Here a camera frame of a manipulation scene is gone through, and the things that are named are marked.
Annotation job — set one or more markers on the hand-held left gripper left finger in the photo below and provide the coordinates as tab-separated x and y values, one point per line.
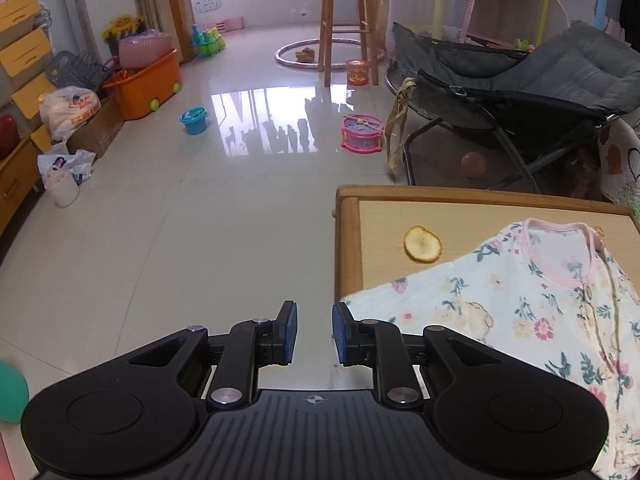
290	332

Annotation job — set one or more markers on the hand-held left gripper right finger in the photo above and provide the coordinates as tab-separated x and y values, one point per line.
340	332

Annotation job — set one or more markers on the white floral baby garment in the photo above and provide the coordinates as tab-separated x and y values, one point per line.
525	300

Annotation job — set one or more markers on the hanging dark clothes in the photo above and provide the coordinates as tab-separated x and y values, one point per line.
630	10

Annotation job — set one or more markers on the wooden table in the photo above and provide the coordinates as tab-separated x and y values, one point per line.
380	220

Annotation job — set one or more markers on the yellow round sticker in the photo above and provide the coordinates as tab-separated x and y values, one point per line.
422	245

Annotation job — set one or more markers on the pink toy drum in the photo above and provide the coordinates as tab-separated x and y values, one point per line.
361	135

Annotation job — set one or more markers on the pink ball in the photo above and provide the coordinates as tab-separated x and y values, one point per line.
473	165

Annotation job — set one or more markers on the blue toy bucket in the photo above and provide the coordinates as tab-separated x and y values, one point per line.
194	122

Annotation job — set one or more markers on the small orange toy drum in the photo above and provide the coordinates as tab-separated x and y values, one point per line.
357	72

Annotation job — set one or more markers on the white plastic bucket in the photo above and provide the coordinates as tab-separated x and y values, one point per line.
64	192

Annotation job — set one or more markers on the brown cardboard box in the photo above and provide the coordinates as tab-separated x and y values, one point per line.
97	135

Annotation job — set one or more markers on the small brown toy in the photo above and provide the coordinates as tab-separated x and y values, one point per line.
305	55

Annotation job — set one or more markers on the white hula hoop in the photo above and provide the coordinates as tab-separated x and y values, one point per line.
278	54

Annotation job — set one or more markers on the white blue plastic bag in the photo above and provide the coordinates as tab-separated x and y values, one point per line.
65	162

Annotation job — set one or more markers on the orange storage bin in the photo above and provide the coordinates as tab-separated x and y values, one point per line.
145	90

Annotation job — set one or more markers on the green balloon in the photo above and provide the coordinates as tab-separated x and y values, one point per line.
12	392

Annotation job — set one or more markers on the wooden stool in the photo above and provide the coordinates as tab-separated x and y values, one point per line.
327	35

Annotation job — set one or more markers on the green toy bowling pins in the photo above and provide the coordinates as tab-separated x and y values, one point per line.
207	45

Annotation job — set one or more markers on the low wooden cabinet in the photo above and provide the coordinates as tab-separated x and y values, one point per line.
15	185

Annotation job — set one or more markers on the yellow white plastic bag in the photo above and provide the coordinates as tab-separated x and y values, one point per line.
67	112

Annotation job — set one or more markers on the pink box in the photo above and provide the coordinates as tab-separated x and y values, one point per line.
230	24

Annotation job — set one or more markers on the pink plastic basket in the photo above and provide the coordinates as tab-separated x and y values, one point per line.
145	50

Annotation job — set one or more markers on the printed heart quilt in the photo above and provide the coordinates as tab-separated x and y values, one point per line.
620	160

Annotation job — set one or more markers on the grey reclining chair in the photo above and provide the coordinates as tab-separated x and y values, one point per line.
550	75

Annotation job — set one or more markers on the grey plastic basket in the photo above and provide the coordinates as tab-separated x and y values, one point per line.
75	72

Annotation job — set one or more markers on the yellow toy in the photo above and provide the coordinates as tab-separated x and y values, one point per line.
122	27

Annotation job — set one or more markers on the yellow drawer cabinet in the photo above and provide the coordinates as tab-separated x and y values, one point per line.
22	50

